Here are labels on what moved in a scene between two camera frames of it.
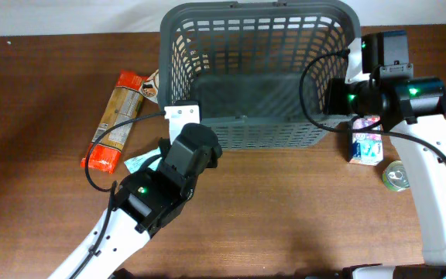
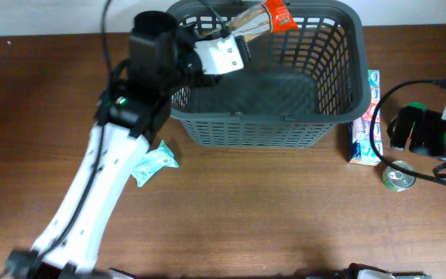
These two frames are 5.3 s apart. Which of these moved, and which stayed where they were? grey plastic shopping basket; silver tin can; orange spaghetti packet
Moved: orange spaghetti packet
Stayed: grey plastic shopping basket; silver tin can
